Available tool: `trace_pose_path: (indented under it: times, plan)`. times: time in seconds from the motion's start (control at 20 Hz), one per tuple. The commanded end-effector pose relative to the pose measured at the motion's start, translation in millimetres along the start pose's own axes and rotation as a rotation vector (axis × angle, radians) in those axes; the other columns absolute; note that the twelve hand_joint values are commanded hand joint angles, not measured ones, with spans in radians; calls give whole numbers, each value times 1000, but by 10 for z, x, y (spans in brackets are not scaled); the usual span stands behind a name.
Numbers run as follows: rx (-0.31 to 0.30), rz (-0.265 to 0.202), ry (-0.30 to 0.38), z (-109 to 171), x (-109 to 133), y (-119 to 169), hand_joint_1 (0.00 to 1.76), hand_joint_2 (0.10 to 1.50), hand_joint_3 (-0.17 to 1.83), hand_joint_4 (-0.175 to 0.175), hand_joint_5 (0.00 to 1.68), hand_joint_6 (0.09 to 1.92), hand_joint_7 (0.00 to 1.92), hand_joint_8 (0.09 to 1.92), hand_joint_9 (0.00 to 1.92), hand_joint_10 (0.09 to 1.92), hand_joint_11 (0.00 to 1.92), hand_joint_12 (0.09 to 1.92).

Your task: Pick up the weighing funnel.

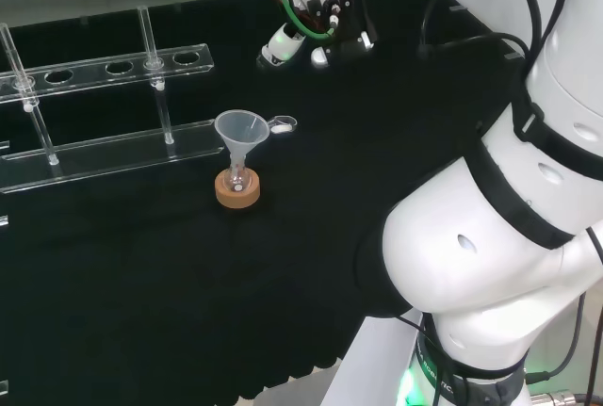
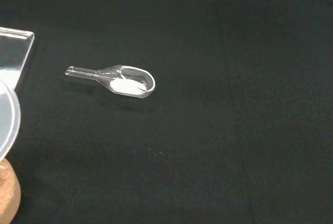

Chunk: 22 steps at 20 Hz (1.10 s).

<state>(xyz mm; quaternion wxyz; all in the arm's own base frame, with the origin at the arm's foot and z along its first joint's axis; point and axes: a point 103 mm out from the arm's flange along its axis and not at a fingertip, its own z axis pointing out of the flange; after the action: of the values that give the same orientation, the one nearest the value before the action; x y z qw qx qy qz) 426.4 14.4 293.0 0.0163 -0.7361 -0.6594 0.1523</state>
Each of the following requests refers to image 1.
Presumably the clear plastic funnel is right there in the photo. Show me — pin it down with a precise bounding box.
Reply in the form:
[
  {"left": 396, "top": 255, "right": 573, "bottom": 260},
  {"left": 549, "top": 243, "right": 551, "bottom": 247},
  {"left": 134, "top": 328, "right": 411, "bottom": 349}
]
[{"left": 214, "top": 109, "right": 274, "bottom": 171}]

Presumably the clear weighing funnel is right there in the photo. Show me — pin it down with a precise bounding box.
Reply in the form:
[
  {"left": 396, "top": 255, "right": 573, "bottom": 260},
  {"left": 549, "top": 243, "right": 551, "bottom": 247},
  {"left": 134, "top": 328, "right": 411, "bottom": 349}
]
[{"left": 266, "top": 114, "right": 299, "bottom": 137}]

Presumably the clear funnel stand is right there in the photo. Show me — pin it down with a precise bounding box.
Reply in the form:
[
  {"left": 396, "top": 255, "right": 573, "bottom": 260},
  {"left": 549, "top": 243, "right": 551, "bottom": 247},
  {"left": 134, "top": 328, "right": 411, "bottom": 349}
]
[{"left": 0, "top": 5, "right": 225, "bottom": 196}]

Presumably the cork ring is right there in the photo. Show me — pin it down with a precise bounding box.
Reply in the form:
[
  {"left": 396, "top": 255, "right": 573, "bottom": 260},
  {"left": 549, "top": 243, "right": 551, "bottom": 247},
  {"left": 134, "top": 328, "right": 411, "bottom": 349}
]
[{"left": 214, "top": 168, "right": 262, "bottom": 211}]

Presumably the small round-bottom glass flask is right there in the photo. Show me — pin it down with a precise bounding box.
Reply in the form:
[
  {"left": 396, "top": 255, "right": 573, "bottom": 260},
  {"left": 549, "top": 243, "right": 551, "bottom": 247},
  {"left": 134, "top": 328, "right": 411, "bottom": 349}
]
[{"left": 222, "top": 154, "right": 250, "bottom": 193}]

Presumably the grey mounting plate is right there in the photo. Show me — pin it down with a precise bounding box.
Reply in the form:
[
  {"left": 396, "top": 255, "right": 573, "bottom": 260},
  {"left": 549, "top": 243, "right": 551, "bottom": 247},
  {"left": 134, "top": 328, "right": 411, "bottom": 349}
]
[{"left": 253, "top": 309, "right": 428, "bottom": 406}]

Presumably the black cable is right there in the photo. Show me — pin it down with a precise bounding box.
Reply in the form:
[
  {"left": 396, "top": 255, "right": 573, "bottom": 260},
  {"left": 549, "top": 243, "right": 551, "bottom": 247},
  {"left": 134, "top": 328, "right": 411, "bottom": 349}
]
[
  {"left": 417, "top": 0, "right": 531, "bottom": 57},
  {"left": 521, "top": 226, "right": 603, "bottom": 382},
  {"left": 507, "top": 0, "right": 547, "bottom": 57}
]

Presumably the black bench cloth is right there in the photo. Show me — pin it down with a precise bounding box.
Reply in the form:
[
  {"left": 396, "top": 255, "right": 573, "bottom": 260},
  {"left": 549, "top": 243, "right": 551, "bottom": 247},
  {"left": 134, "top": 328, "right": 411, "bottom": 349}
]
[{"left": 0, "top": 0, "right": 534, "bottom": 400}]

